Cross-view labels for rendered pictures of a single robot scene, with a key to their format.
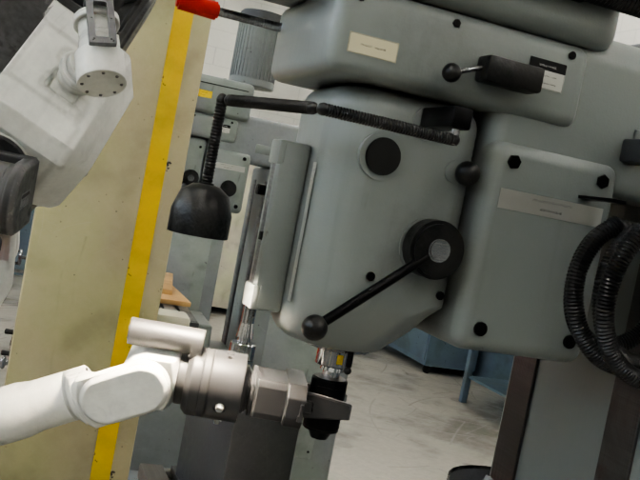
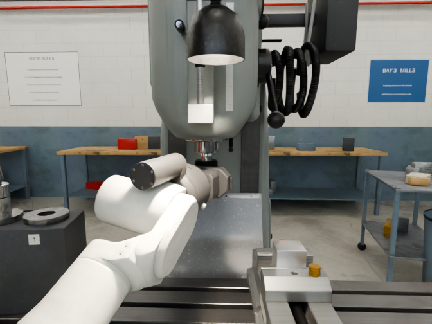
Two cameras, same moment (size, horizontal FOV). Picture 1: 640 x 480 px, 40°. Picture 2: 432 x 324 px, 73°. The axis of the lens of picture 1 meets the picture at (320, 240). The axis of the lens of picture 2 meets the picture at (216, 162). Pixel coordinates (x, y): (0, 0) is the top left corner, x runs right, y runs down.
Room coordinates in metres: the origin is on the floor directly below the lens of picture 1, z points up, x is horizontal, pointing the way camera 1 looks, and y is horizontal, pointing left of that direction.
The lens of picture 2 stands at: (0.89, 0.50, 1.35)
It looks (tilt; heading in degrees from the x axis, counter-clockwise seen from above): 9 degrees down; 292
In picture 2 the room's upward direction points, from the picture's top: straight up
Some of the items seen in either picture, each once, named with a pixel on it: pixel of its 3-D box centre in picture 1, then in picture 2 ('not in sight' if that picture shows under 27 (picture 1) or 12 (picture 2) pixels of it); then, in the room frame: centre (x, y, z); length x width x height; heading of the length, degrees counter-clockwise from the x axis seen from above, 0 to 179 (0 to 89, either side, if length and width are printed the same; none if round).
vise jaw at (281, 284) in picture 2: not in sight; (294, 283); (0.95, -0.05, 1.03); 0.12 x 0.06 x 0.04; 21
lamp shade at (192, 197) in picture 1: (202, 209); (215, 33); (1.03, 0.14, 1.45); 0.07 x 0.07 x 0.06
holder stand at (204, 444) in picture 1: (235, 443); (27, 256); (1.52, 0.08, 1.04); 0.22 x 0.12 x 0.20; 27
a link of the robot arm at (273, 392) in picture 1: (255, 392); (189, 187); (1.12, 0.04, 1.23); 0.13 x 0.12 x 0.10; 5
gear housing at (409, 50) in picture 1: (422, 65); not in sight; (1.14, -0.09, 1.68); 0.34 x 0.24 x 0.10; 110
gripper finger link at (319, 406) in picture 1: (327, 409); not in sight; (1.10, -0.05, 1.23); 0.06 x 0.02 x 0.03; 95
